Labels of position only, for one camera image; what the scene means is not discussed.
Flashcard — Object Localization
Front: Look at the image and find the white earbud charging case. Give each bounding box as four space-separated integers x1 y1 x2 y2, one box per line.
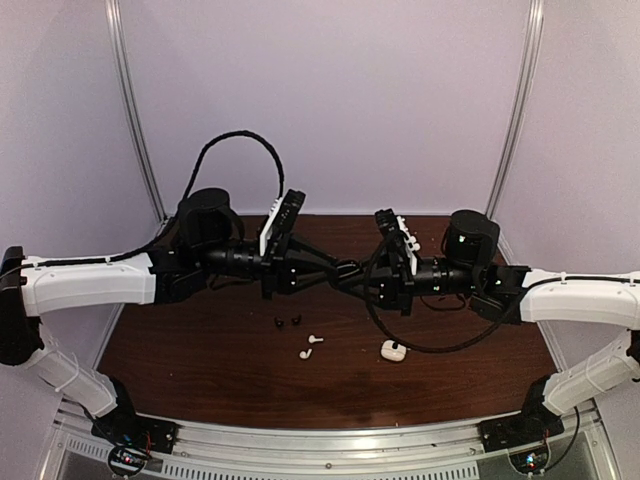
380 339 407 362

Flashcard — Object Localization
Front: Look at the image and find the right black braided cable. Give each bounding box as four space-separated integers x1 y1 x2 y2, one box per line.
363 234 506 354

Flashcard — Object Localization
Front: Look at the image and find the aluminium frame post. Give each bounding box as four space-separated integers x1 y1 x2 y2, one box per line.
104 0 167 224
485 0 545 219

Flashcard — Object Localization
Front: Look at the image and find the circuit board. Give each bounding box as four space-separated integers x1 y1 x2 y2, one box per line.
509 449 550 475
107 446 150 476

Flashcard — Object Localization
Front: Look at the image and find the aluminium front rail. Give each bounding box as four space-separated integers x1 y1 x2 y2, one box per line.
35 398 622 479

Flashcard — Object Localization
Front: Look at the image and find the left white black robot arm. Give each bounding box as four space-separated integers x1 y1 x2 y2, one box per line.
1 188 360 444

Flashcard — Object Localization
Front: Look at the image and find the left circuit board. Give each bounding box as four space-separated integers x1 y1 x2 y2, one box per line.
107 446 150 476

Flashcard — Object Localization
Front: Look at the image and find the white earbud lower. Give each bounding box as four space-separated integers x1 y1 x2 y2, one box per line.
299 349 313 360

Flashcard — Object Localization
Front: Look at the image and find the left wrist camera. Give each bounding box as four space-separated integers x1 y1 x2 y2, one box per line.
258 189 306 256

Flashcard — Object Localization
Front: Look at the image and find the right circuit board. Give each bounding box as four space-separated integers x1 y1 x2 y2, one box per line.
509 449 550 475

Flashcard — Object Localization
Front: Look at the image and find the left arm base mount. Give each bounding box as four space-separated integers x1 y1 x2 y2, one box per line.
91 415 178 454

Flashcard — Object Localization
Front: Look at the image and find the black braided cable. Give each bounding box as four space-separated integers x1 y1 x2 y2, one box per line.
19 130 287 274
363 234 506 354

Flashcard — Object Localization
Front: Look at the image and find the left aluminium frame post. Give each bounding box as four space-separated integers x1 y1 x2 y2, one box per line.
104 0 167 224

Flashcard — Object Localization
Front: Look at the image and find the right aluminium frame post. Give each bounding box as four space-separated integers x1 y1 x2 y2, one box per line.
485 0 545 219

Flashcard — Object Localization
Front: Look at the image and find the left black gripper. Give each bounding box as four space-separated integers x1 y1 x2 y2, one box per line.
197 232 340 301

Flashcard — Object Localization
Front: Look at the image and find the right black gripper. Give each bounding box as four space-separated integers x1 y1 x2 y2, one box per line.
338 247 480 318

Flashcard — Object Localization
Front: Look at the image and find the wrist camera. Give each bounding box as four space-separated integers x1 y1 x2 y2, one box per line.
258 189 306 256
374 209 421 276

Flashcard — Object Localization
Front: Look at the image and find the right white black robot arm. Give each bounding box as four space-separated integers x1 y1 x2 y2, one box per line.
334 209 639 442

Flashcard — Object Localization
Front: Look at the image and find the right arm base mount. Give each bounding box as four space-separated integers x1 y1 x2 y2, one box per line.
478 412 565 452

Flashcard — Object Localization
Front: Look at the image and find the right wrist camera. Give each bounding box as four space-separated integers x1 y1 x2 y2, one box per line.
374 209 421 276

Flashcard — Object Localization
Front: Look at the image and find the left black braided cable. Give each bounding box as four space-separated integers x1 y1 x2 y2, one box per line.
19 130 287 274

